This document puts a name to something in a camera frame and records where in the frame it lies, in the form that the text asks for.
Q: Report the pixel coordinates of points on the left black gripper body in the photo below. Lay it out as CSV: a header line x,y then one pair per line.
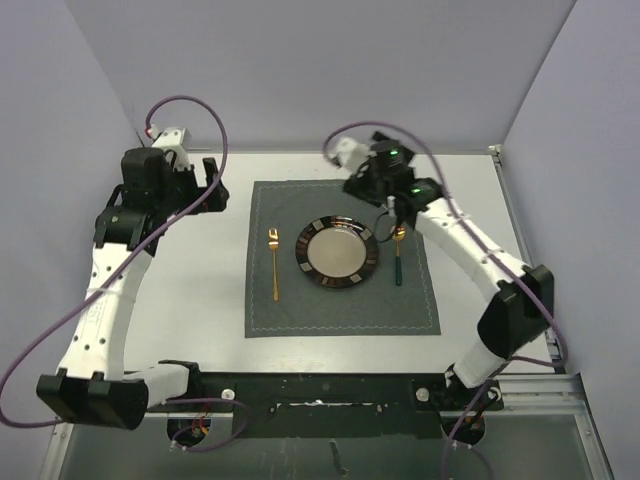
x,y
182,189

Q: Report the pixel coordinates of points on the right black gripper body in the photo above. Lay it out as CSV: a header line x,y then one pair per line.
x,y
362,183

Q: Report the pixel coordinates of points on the gold spoon green handle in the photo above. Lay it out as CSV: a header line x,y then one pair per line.
x,y
398,236

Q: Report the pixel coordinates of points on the gold fork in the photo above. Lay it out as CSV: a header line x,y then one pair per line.
x,y
274,243

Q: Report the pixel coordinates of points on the dark rimmed dinner plate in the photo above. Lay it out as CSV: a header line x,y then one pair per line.
x,y
337,252

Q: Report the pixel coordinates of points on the grey cloth placemat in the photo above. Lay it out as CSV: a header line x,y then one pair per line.
x,y
375,307

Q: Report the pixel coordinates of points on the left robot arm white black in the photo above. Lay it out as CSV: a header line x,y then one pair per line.
x,y
98,343

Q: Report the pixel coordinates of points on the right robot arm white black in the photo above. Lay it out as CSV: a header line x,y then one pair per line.
x,y
519,296

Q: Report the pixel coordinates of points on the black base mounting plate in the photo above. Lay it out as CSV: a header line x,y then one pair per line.
x,y
310,406

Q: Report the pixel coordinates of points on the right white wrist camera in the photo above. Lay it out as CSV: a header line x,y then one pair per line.
x,y
347,154

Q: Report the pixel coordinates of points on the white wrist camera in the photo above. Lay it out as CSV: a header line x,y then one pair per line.
x,y
174,139
347,154

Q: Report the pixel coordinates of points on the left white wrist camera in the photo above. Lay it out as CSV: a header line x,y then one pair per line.
x,y
174,139

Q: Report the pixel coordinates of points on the aluminium frame rail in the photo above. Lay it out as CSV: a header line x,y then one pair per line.
x,y
540,395

